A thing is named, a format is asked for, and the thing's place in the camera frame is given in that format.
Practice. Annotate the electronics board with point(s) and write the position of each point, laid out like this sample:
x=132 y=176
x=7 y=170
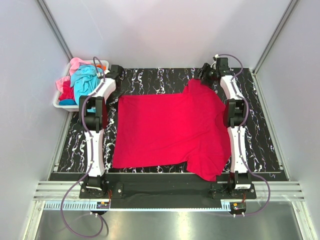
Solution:
x=238 y=205
x=103 y=205

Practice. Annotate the left electronics board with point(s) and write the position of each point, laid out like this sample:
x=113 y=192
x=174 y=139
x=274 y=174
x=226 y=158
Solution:
x=103 y=205

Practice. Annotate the magenta t-shirt in basket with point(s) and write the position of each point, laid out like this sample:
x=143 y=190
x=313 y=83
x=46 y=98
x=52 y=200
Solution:
x=67 y=91

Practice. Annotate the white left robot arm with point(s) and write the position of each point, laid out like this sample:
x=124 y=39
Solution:
x=94 y=119

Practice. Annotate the right electronics board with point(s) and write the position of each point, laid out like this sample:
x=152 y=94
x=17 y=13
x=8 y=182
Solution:
x=238 y=205

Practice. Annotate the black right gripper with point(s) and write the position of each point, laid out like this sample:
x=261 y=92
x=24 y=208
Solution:
x=205 y=68

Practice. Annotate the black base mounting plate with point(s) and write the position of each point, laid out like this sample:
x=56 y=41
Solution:
x=163 y=191

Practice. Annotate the orange t-shirt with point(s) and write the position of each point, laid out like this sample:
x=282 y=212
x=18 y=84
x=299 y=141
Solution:
x=101 y=67

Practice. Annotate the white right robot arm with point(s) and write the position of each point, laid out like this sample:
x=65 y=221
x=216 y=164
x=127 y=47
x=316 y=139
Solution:
x=235 y=119

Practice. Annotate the red t-shirt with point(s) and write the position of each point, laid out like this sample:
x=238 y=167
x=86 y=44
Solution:
x=169 y=129

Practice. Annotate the white slotted cable duct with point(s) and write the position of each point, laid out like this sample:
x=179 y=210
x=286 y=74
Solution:
x=92 y=206

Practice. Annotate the light blue t-shirt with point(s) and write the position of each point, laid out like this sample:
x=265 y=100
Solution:
x=84 y=81

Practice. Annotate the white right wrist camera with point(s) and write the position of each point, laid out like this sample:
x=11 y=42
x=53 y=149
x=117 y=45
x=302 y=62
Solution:
x=215 y=57

